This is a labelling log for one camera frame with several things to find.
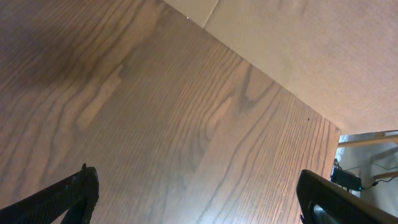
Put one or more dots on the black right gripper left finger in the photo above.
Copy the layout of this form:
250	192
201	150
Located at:
74	197

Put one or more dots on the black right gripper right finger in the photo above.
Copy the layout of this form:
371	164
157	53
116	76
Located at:
321	201

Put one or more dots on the black power adapter box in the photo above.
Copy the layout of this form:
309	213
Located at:
345	178

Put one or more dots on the wooden background table frame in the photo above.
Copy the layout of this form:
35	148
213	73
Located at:
379	139

